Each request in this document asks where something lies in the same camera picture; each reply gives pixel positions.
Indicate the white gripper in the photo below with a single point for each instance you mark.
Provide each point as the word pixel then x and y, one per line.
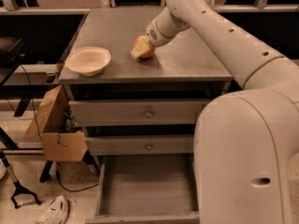
pixel 154 36

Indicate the red apple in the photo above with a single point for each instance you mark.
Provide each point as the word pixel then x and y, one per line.
pixel 146 51

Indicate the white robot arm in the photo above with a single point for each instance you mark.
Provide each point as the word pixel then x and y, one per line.
pixel 243 140

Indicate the top grey drawer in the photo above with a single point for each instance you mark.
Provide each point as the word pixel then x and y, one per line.
pixel 137 112

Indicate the grey drawer cabinet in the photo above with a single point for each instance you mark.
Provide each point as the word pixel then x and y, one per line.
pixel 184 69

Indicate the middle grey drawer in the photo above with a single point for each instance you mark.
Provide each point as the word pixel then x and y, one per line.
pixel 140 144

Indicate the open bottom grey drawer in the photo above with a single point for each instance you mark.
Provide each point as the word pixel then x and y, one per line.
pixel 146 189

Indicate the white paper bowl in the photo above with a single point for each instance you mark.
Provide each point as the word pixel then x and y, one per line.
pixel 88 61

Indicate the open cardboard box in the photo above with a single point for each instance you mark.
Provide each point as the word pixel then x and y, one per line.
pixel 50 125

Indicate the white sneaker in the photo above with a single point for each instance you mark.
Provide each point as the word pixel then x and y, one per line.
pixel 56 213

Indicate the black reacher grabber tool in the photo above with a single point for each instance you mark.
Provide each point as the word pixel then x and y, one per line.
pixel 19 188

